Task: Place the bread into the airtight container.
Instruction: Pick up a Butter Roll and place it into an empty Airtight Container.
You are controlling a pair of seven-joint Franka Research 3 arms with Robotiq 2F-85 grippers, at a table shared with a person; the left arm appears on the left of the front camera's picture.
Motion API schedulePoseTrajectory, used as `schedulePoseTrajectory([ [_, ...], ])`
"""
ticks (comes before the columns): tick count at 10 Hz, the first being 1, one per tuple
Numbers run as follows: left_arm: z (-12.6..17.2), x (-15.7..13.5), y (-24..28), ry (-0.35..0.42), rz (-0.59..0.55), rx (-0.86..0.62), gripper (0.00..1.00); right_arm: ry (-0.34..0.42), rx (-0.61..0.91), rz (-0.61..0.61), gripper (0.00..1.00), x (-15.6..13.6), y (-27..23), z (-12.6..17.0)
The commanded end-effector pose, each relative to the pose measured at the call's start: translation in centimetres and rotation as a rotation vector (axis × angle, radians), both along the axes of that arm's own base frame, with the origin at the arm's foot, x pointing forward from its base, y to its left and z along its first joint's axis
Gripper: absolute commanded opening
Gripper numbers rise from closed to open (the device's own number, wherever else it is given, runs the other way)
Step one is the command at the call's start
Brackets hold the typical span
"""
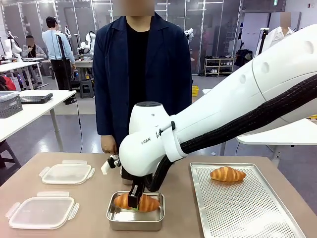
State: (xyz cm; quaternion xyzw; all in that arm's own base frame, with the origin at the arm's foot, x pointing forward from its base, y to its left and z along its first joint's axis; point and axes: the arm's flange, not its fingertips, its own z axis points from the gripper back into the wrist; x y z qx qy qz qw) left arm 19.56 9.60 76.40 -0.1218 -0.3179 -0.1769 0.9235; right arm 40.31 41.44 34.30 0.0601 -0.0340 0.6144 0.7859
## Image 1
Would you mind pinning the person in navy jacket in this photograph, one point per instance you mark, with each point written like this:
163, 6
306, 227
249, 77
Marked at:
111, 74

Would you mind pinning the black flat tray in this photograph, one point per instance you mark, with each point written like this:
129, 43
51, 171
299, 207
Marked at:
34, 98

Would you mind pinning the red cloth item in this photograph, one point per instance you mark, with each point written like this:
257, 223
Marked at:
6, 84

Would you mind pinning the wooden shoe rack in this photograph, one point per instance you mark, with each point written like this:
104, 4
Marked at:
219, 67

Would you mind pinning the grey plastic basket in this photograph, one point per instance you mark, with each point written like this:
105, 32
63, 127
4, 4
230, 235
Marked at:
10, 106

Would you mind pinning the black stool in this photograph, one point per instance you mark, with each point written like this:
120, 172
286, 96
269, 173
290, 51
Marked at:
7, 158

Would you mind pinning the black tripod stand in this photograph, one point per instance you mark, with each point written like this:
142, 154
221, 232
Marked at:
65, 69

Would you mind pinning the person's right forearm navy sleeve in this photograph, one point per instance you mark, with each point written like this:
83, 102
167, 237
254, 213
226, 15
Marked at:
105, 116

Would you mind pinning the rectangular stainless steel container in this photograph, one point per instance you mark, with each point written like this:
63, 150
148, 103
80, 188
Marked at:
125, 184
133, 220

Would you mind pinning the white table with rounded corner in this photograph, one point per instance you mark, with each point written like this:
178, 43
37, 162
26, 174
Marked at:
284, 134

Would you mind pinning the yellow plastic crate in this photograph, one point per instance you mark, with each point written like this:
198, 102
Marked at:
195, 90

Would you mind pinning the grey step stool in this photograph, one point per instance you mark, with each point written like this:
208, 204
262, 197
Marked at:
86, 89

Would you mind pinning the white background work table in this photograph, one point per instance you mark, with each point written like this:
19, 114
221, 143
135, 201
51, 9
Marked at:
17, 65

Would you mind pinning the black light stand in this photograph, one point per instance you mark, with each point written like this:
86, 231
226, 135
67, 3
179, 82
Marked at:
264, 37

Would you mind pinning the white table with basket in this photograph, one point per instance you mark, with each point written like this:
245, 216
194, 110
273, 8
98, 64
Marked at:
37, 111

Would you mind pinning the person's right hand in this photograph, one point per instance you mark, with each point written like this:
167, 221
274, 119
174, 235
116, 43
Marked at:
108, 145

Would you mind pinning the clear plastic clip lid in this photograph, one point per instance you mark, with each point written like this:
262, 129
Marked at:
37, 213
67, 173

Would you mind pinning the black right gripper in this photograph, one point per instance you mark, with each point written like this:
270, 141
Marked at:
137, 180

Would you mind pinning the golden brown croissant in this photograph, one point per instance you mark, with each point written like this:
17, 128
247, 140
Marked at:
121, 201
227, 174

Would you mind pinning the seated person in grey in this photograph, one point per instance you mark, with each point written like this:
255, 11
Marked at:
34, 50

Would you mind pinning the mannequin with white shirt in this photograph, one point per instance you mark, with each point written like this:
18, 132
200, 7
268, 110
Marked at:
277, 37

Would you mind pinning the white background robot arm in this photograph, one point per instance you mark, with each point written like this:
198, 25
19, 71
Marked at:
15, 47
88, 41

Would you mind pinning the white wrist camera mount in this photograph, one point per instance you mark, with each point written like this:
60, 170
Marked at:
106, 168

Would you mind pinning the black bag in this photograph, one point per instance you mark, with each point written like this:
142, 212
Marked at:
244, 58

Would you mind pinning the person's left forearm navy sleeve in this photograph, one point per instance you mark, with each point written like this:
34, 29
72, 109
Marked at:
184, 99

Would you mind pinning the man in light blue shirt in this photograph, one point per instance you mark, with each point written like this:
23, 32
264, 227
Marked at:
53, 44

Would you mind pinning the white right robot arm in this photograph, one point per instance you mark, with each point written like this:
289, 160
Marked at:
210, 111

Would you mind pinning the perforated metal baking tray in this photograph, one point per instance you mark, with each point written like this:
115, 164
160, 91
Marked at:
242, 205

